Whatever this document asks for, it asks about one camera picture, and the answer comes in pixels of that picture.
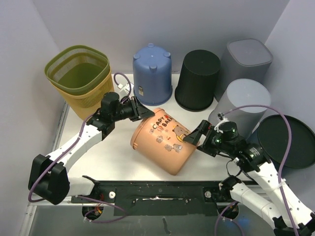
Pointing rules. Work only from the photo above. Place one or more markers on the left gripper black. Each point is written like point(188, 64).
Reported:
point(139, 111)

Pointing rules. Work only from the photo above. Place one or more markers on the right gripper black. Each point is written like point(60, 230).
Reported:
point(205, 134)

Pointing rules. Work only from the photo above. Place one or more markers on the tan round bin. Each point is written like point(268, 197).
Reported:
point(161, 139)

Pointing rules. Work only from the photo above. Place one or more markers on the blue round bin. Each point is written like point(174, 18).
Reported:
point(152, 77)

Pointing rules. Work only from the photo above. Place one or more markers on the black ribbed round bin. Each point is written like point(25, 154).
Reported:
point(198, 79)

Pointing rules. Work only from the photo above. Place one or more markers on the tan mesh square basket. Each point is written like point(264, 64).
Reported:
point(86, 104)

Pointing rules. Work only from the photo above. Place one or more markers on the light grey round bin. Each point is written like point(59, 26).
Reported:
point(242, 92)

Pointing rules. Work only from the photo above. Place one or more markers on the grey mesh square basket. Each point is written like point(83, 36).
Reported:
point(242, 59)

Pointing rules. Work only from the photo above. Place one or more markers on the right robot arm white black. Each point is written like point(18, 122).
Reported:
point(283, 211)

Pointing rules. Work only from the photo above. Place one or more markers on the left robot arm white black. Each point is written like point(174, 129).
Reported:
point(49, 173)

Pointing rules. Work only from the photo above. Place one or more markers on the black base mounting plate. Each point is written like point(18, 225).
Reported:
point(162, 198)

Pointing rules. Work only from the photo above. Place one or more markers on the green mesh square basket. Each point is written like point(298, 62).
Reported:
point(77, 69)

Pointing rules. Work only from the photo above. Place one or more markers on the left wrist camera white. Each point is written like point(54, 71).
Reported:
point(125, 89)

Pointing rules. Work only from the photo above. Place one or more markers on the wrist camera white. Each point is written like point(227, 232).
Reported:
point(222, 119)
point(125, 89)

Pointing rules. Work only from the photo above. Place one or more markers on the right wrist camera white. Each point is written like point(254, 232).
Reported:
point(222, 119)

